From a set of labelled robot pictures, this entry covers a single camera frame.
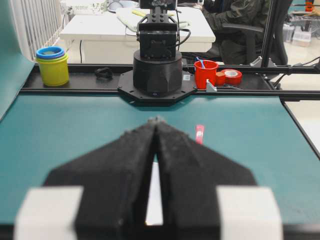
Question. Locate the red plastic cup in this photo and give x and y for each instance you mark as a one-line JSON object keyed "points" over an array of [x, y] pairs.
{"points": [[205, 71]]}

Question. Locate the white desk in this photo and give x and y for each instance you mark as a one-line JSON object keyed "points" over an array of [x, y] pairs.
{"points": [[104, 39]]}

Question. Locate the black cable clip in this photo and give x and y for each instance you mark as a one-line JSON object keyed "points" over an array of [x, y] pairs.
{"points": [[103, 73]]}

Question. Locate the black office chair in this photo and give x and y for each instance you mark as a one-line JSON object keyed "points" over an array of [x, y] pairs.
{"points": [[257, 35]]}

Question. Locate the small red cylinder block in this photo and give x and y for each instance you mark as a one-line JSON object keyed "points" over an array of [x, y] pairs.
{"points": [[220, 78]]}

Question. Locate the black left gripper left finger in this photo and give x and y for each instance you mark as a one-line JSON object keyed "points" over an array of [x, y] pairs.
{"points": [[101, 195]]}

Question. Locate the silver corner bracket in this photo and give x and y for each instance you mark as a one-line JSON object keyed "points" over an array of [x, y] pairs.
{"points": [[210, 88]]}

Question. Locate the red tape roll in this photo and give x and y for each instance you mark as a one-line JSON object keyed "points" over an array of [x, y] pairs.
{"points": [[232, 76]]}

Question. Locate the stacked yellow blue cups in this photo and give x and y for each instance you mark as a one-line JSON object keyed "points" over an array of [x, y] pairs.
{"points": [[53, 65]]}

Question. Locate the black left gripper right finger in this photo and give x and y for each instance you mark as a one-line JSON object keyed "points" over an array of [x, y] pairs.
{"points": [[207, 196]]}

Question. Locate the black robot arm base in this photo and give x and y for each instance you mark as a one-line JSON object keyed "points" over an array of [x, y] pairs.
{"points": [[157, 76]]}

